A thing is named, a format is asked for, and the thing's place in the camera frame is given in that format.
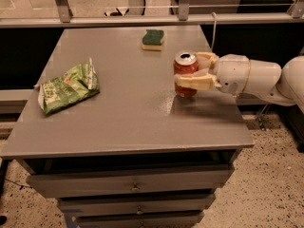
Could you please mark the grey metal railing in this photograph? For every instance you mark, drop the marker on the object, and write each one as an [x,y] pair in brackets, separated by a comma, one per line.
[118,13]

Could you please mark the middle grey drawer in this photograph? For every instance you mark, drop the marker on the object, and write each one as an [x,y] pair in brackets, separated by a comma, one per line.
[136,205]

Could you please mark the red coke can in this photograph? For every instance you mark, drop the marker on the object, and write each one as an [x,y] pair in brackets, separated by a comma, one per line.
[185,62]

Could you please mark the bottom grey drawer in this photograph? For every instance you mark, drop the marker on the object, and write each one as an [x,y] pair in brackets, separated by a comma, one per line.
[142,221]

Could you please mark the grey drawer cabinet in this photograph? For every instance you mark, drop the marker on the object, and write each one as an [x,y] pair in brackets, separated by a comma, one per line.
[137,121]

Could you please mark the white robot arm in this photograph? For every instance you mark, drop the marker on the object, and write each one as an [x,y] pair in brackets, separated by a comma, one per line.
[274,84]

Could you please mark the green yellow sponge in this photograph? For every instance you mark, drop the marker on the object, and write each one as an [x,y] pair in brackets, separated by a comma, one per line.
[153,40]

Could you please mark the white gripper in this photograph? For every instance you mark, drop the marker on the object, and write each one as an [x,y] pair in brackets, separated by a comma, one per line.
[231,72]

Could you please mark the grey drawer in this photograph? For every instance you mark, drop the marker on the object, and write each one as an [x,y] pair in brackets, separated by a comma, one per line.
[130,181]
[136,205]
[142,221]

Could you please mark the green chip bag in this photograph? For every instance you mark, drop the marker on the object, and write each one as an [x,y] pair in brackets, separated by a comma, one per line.
[75,85]

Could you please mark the top grey drawer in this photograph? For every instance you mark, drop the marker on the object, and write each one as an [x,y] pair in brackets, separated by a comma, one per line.
[130,181]

